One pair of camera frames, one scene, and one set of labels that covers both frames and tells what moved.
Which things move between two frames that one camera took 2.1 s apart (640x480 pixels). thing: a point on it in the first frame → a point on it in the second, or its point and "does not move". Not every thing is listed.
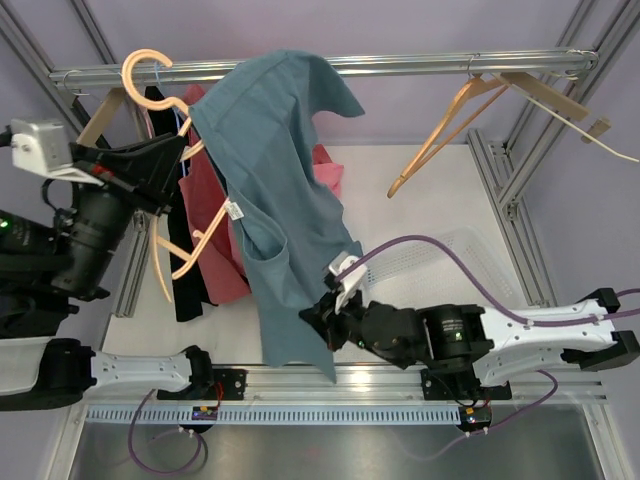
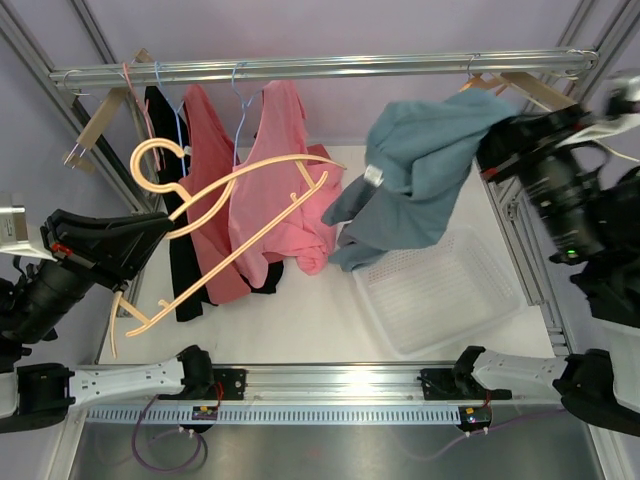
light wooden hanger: (180, 107) → (148, 323)
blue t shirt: (260, 125) → (418, 154)
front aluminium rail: (362, 384) does not move
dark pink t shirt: (201, 199) does not move
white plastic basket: (424, 274) does not move
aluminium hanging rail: (346, 67) does not move
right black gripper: (325, 319) → (508, 138)
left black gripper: (147, 168) → (115, 250)
